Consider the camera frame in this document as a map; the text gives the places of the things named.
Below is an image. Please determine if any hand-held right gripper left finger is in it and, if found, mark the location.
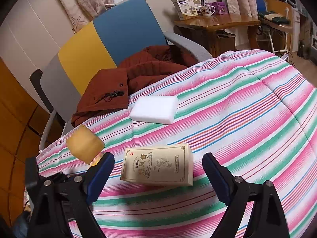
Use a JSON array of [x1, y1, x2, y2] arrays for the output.
[[30, 152, 115, 238]]

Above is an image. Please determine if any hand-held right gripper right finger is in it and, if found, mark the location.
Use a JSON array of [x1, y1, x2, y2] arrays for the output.
[[202, 152, 290, 238]]

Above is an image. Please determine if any yellow sponge block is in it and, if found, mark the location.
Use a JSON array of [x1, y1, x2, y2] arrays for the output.
[[66, 125, 105, 165]]

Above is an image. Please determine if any beige printed box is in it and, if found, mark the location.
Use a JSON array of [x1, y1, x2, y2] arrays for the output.
[[120, 143, 194, 187]]

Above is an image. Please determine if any wooden wardrobe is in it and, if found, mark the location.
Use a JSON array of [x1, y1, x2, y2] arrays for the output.
[[0, 57, 65, 204]]

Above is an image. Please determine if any pink green striped blanket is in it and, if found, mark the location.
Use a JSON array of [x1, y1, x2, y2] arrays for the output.
[[25, 49, 317, 238]]

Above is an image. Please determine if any black key bunch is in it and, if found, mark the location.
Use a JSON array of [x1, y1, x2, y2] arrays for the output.
[[96, 90, 125, 103]]

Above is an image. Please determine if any white sponge block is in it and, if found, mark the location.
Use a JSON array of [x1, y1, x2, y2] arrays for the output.
[[129, 95, 179, 125]]

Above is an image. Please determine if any red-brown jacket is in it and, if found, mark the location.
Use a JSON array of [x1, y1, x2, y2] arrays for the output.
[[71, 45, 199, 128]]

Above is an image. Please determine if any grey yellow blue chair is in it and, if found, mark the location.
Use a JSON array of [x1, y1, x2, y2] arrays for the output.
[[29, 0, 213, 154]]

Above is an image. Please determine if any wooden side desk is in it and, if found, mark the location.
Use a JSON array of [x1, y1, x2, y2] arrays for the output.
[[173, 13, 262, 57]]

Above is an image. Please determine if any white printed mug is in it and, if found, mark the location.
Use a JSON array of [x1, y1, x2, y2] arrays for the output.
[[201, 4, 216, 17]]

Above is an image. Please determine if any purple box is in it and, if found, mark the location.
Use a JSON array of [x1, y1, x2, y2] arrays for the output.
[[212, 1, 228, 15]]

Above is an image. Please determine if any dark green bag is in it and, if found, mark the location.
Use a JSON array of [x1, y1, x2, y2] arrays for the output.
[[258, 10, 291, 25]]

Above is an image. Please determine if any white carton box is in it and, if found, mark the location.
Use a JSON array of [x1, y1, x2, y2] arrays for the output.
[[162, 0, 199, 21]]

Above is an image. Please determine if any starfish print curtain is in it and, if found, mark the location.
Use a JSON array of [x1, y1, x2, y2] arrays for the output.
[[48, 0, 116, 34]]

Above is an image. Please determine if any blue chair back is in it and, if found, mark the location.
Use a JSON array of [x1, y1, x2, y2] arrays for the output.
[[255, 0, 268, 15]]

